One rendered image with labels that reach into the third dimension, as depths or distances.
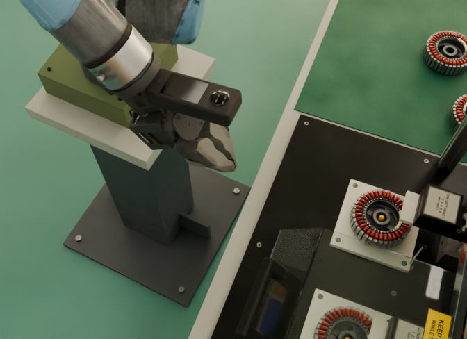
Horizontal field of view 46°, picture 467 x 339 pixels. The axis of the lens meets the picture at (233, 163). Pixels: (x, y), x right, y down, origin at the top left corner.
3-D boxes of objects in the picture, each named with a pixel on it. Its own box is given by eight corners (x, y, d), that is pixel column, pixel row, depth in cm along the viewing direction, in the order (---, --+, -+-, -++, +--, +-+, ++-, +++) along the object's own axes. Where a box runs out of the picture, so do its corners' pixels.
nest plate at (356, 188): (329, 246, 104) (330, 243, 103) (349, 181, 111) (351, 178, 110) (406, 274, 101) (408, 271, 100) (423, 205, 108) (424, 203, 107)
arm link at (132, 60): (142, 17, 65) (110, 67, 61) (166, 44, 67) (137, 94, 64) (104, 30, 70) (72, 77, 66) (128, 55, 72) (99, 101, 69)
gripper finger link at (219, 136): (219, 153, 84) (182, 115, 79) (248, 151, 80) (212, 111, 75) (211, 170, 83) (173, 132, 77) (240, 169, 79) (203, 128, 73)
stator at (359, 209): (342, 237, 103) (345, 230, 100) (357, 189, 109) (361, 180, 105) (400, 258, 101) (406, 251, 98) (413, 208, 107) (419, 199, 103)
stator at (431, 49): (436, 80, 126) (441, 70, 123) (414, 45, 132) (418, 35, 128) (479, 69, 128) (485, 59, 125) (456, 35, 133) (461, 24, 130)
